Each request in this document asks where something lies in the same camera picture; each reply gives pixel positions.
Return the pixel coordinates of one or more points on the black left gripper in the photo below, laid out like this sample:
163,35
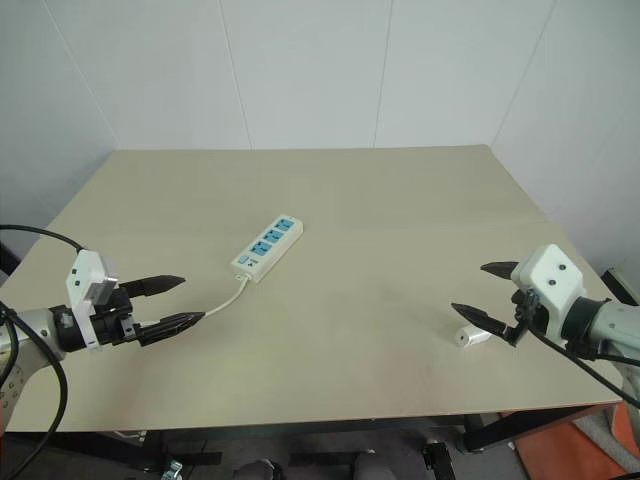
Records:
115,320

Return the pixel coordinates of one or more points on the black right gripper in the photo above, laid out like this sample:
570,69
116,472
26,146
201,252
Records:
529,310

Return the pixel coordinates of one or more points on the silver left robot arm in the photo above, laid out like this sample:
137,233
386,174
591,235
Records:
30,325

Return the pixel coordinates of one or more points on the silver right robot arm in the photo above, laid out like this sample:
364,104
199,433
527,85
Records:
612,320

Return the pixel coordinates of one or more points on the white cylindrical plug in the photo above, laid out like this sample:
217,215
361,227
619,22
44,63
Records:
472,337

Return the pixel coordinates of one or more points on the white blue power strip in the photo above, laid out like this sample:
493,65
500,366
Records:
267,247

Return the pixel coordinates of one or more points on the silver metal clamp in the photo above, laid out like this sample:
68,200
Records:
173,470

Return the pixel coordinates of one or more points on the orange floor mat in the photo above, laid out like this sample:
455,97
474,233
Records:
560,455

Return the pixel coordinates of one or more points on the dark rounded shape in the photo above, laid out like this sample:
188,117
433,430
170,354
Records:
374,467
256,471

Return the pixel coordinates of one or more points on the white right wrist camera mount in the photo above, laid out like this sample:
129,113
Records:
550,270

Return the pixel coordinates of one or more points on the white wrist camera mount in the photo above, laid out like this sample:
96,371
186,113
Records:
82,272
550,270

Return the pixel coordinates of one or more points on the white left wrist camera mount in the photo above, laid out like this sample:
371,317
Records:
82,272

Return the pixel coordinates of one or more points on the black frame beside table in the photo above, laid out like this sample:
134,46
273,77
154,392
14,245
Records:
622,285

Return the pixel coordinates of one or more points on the black metal table frame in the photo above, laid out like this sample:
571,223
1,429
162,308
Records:
520,425

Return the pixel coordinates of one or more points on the black bracket under table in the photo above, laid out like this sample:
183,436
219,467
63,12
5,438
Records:
437,462

